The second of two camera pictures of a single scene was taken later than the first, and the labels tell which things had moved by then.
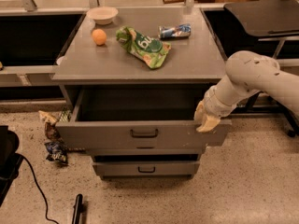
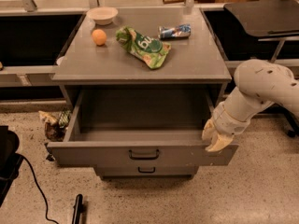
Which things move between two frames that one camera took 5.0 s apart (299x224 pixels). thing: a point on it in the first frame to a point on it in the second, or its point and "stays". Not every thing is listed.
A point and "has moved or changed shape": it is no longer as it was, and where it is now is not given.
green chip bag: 151,50 stays
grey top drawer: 136,116 has moved or changed shape
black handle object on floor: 78,208 stays
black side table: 275,19 stays
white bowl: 102,15 stays
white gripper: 216,106 to 228,121
